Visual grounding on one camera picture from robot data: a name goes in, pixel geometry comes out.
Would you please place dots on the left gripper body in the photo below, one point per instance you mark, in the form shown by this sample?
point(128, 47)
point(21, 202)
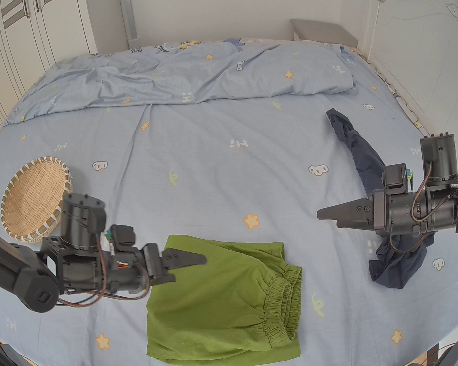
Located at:
point(129, 275)

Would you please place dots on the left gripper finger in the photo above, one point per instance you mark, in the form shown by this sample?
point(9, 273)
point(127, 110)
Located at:
point(183, 259)

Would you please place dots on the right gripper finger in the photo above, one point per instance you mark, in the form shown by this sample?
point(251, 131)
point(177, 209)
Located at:
point(362, 225)
point(351, 210)

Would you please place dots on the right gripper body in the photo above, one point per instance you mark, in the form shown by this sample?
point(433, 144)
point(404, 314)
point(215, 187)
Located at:
point(404, 214)

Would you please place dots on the green shorts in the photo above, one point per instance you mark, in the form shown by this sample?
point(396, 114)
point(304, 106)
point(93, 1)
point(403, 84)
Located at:
point(213, 311)

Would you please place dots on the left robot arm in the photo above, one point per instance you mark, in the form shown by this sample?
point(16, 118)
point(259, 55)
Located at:
point(15, 265)

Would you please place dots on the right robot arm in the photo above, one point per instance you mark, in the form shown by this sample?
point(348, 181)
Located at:
point(439, 154)

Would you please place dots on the dark blue garment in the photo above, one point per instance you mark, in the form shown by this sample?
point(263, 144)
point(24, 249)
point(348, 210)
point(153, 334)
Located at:
point(362, 154)

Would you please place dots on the bed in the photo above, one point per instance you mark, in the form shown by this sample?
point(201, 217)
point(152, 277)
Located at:
point(232, 147)

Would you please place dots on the round woven basket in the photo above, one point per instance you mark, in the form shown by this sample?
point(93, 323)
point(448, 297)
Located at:
point(30, 200)

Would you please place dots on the pale blue quilt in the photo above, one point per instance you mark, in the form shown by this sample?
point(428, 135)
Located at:
point(175, 78)

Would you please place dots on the grey bedside table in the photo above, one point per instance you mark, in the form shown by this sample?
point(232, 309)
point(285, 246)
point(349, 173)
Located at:
point(320, 31)

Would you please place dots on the white wardrobe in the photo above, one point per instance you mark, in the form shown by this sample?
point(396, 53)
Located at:
point(30, 32)

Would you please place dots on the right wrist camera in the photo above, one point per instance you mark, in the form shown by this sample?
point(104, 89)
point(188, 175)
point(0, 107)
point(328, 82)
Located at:
point(396, 177)

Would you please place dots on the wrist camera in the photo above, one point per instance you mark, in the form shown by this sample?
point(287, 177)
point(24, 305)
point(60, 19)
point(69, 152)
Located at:
point(122, 236)
point(396, 177)

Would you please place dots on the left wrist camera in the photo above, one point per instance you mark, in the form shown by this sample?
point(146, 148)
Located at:
point(122, 236)

